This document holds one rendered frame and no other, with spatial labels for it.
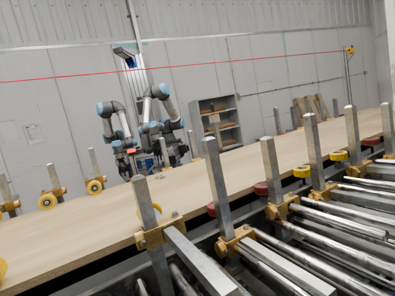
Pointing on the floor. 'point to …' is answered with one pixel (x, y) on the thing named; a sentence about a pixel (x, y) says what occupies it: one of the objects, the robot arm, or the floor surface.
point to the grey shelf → (232, 110)
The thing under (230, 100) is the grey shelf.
